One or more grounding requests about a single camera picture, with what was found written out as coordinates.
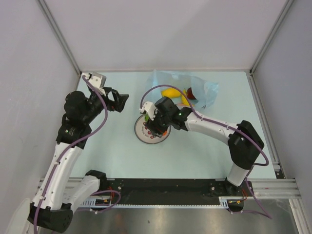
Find pink fake peach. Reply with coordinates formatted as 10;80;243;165
186;87;196;100

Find aluminium frame rail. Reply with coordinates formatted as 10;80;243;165
35;177;300;198

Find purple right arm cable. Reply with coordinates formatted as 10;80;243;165
139;84;273;219

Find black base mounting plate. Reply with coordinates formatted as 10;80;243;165
100;178;253;206

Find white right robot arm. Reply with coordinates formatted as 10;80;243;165
139;97;264;195

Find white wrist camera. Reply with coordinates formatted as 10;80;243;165
139;101;156;121
81;72;107;90

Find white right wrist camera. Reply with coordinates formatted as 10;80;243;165
139;101;156;121

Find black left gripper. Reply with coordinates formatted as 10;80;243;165
82;87;128;124

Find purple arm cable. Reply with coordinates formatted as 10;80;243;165
33;74;121;234
139;84;273;219

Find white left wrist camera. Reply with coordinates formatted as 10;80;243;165
81;72;107;90

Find yellow fake banana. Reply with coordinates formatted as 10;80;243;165
181;89;190;107

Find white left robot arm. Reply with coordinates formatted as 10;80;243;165
28;87;129;233

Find round white printed plate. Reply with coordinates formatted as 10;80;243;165
134;115;171;144

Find light blue cartoon plastic bag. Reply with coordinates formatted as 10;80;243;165
145;70;219;111

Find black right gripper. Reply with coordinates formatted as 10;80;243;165
145;107;172;137

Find light blue cable duct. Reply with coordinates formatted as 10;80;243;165
80;197;231;209

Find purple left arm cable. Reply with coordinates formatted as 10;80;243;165
33;74;121;234

